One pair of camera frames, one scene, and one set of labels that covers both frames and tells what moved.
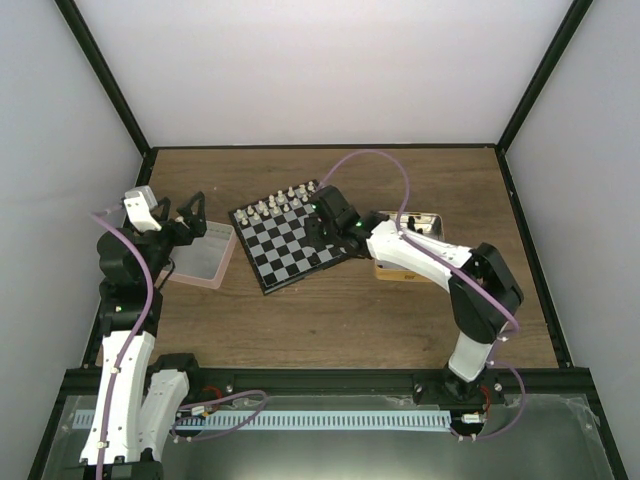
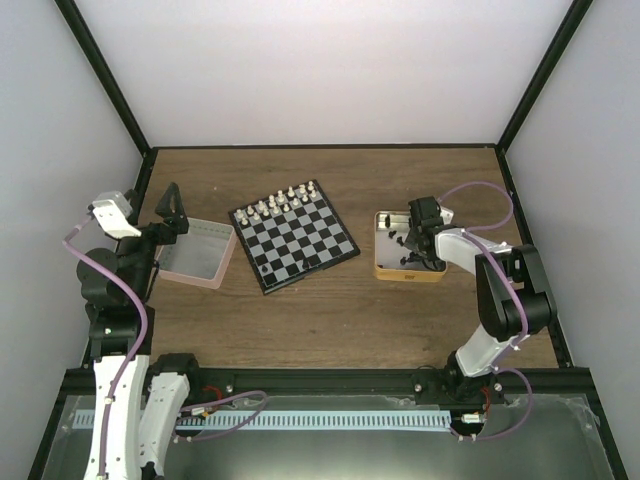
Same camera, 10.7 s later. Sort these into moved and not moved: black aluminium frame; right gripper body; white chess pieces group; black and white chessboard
Moved: right gripper body
Not moved: white chess pieces group; black aluminium frame; black and white chessboard
